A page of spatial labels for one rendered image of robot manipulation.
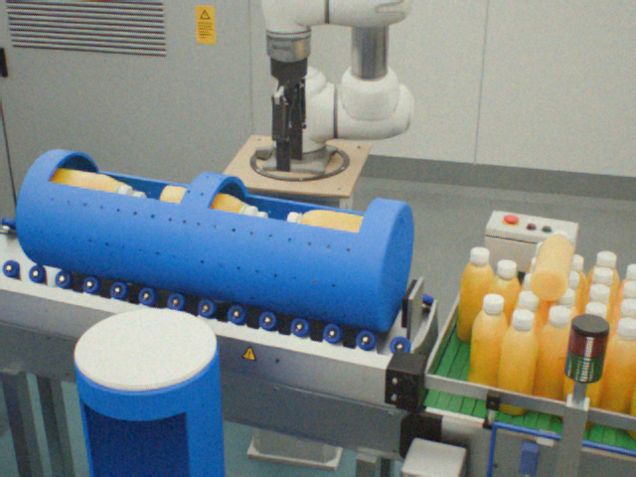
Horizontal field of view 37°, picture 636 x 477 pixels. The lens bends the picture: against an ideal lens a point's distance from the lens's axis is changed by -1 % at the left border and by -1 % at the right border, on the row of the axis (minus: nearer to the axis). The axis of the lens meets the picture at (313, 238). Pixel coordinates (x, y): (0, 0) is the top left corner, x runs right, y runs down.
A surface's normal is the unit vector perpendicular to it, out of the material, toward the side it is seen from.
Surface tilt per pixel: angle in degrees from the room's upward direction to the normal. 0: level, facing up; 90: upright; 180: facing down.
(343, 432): 108
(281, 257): 67
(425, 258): 0
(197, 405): 89
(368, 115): 101
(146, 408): 90
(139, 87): 90
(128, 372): 0
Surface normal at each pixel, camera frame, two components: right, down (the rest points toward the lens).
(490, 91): -0.22, 0.45
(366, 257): -0.29, -0.11
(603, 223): 0.00, -0.89
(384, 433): -0.33, 0.70
